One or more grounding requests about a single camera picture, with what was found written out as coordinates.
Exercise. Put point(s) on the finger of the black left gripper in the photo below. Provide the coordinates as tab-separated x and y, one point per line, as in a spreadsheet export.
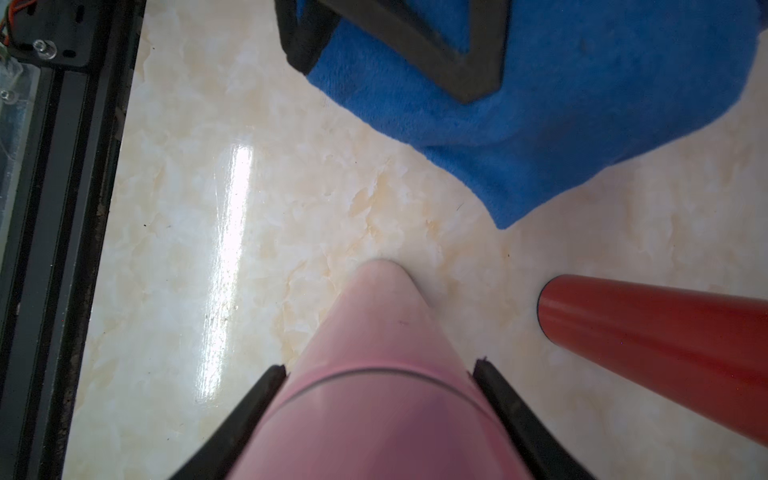
466	77

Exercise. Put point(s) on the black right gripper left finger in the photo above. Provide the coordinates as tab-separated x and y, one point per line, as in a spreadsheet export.
218	455

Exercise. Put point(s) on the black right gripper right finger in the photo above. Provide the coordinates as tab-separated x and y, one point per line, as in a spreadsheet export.
543	455

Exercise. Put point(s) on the blue microfiber cloth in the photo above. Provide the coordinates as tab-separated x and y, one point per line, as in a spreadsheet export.
586	85

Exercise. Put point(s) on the pink thermos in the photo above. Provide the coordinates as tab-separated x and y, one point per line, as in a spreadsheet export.
380	393

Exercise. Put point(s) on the red thermos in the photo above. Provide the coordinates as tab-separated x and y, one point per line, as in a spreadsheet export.
704	351

